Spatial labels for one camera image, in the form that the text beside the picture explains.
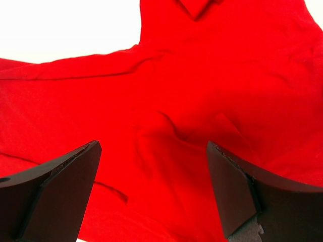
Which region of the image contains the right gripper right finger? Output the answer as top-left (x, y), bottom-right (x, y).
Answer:
top-left (206, 142), bottom-right (322, 241)

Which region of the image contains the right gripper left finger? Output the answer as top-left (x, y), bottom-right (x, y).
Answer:
top-left (1, 141), bottom-right (102, 241)

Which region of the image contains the red t shirt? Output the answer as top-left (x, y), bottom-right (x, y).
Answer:
top-left (1, 1), bottom-right (322, 241)

